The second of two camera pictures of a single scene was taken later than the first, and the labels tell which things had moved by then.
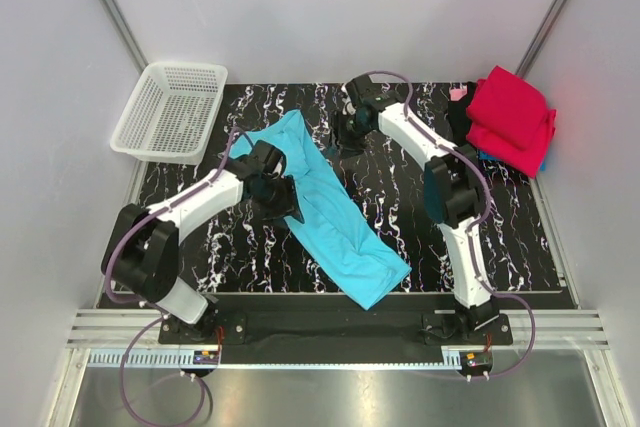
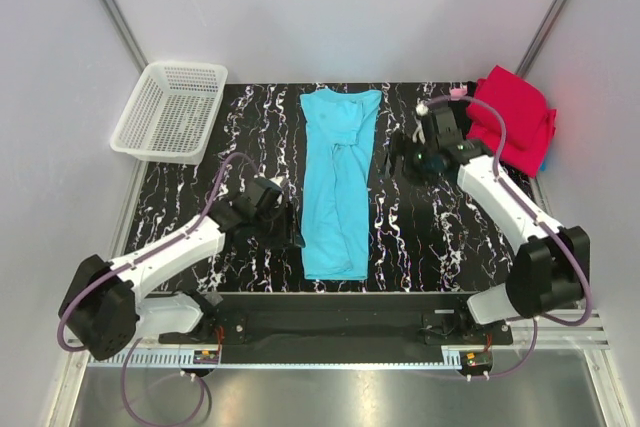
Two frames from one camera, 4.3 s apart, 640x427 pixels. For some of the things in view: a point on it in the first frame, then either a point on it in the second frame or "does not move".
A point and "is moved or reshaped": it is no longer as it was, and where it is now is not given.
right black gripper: (349, 147) → (398, 146)
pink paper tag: (457, 93) does not move
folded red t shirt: (510, 123) does not move
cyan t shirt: (329, 211) is moved or reshaped
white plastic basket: (171, 113) does not move
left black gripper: (289, 205) → (288, 235)
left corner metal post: (111, 6) does not move
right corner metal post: (555, 10) does not move
